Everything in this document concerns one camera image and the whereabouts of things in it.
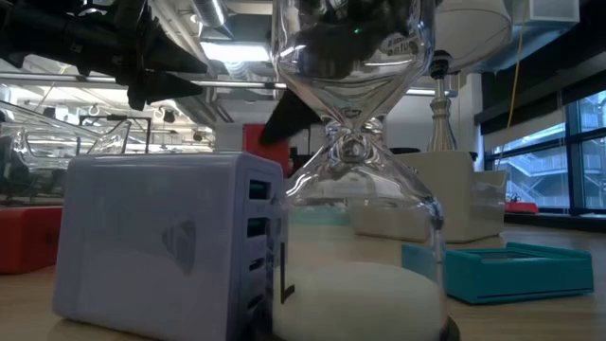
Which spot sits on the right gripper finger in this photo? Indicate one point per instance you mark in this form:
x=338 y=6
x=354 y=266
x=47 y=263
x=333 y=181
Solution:
x=286 y=120

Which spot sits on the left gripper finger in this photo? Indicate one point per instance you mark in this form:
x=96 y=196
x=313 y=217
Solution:
x=175 y=61
x=170 y=87

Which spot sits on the lavender wall charger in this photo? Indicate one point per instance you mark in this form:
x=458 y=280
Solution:
x=142 y=246

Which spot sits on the large hourglass white sand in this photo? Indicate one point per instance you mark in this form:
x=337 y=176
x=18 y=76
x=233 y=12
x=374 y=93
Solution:
x=355 y=303

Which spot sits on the large red wall charger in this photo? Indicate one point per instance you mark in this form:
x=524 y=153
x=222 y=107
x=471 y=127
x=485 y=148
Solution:
x=28 y=237

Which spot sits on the teal box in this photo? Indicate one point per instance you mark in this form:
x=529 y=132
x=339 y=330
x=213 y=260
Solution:
x=521 y=279

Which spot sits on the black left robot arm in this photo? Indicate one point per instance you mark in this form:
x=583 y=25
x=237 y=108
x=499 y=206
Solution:
x=47 y=38

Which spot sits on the green translucent plastic tray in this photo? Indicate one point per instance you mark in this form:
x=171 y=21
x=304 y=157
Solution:
x=317 y=215

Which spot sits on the clear plastic tray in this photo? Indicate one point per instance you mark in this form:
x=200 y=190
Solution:
x=57 y=151

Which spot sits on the white shade table lamp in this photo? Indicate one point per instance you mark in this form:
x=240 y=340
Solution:
x=473 y=28

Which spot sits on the white ceiling box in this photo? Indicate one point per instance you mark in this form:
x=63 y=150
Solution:
x=549 y=12

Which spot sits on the red toolbox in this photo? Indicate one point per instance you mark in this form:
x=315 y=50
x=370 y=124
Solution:
x=521 y=207

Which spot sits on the black table frame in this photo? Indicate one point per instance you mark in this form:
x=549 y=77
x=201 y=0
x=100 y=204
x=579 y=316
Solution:
x=568 y=222

